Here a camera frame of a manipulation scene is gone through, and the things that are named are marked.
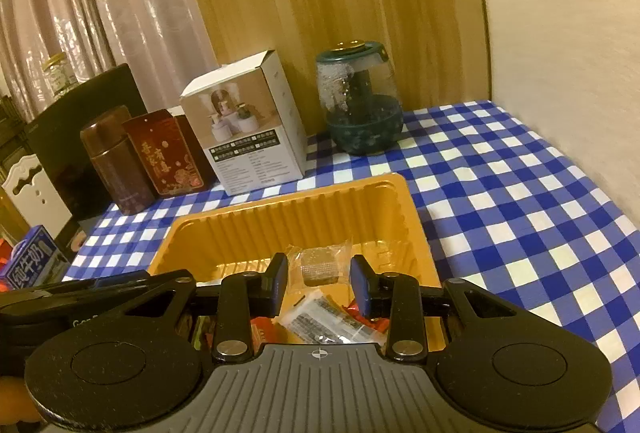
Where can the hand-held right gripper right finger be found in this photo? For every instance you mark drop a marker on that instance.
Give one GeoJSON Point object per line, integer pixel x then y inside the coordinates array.
{"type": "Point", "coordinates": [360, 285]}

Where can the blue milk carton box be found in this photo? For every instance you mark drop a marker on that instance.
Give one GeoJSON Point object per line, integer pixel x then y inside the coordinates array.
{"type": "Point", "coordinates": [35, 258]}

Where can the red snack packet brown picture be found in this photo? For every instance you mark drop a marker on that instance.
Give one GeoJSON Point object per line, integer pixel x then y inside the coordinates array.
{"type": "Point", "coordinates": [262, 335]}

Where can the orange plastic tray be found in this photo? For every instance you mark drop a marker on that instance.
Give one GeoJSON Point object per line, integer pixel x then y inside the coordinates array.
{"type": "Point", "coordinates": [350, 213]}

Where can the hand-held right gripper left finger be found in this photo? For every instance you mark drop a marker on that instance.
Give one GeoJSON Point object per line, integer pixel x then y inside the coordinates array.
{"type": "Point", "coordinates": [280, 283]}

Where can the white product box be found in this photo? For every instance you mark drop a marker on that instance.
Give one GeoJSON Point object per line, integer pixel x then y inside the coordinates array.
{"type": "Point", "coordinates": [250, 133]}

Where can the glass jar green base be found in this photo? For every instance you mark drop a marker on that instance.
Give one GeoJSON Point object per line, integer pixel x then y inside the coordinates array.
{"type": "Point", "coordinates": [360, 113]}

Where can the clear seaweed packet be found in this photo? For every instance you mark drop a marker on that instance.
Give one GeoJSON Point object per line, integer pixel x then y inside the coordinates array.
{"type": "Point", "coordinates": [325, 320]}

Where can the small glass jar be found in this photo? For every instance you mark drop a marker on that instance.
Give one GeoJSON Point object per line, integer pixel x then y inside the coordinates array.
{"type": "Point", "coordinates": [59, 75]}

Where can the white wooden chair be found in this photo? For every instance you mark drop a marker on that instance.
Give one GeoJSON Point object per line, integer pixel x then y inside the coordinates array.
{"type": "Point", "coordinates": [35, 198]}

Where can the red tin box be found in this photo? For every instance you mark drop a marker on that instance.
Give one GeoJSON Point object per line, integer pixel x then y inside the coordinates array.
{"type": "Point", "coordinates": [170, 153]}

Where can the red white candy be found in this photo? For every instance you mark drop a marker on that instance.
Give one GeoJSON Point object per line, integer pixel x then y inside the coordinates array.
{"type": "Point", "coordinates": [382, 323]}

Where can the blue white checkered tablecloth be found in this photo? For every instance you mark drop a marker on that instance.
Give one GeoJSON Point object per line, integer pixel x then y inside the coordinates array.
{"type": "Point", "coordinates": [500, 193]}

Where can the brown thermos flask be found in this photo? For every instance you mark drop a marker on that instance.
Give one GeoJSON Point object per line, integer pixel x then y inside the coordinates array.
{"type": "Point", "coordinates": [120, 163]}

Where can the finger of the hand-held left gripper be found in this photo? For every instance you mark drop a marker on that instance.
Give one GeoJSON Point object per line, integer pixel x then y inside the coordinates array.
{"type": "Point", "coordinates": [75, 293]}

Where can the person's left hand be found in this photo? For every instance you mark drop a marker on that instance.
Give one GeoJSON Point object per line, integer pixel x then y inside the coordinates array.
{"type": "Point", "coordinates": [15, 400]}

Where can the clear-wrapped brown cube snack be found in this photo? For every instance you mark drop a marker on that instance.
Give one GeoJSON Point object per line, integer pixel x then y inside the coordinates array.
{"type": "Point", "coordinates": [320, 265]}

